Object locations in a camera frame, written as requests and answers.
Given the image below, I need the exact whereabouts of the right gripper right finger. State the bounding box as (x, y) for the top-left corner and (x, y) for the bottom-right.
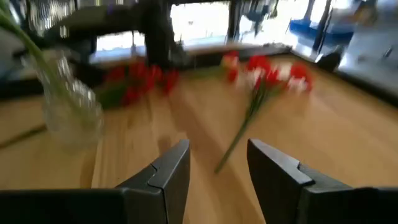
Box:
(246, 138), (398, 224)

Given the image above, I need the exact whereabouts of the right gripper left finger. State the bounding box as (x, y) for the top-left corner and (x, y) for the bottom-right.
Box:
(0, 139), (191, 224)

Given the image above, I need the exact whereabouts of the clear glass vase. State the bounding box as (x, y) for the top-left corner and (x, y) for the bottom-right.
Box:
(35, 51), (105, 153)

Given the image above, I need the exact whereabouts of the red artificial flower bunch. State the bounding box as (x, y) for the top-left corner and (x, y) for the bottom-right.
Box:
(95, 60), (181, 110)
(214, 54), (315, 175)

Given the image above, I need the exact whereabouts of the pink artificial tulip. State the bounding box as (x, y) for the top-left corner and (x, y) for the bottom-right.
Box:
(189, 51), (242, 80)
(0, 0), (91, 125)

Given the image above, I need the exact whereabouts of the black table edge clamp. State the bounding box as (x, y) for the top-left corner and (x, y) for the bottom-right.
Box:
(316, 51), (343, 73)

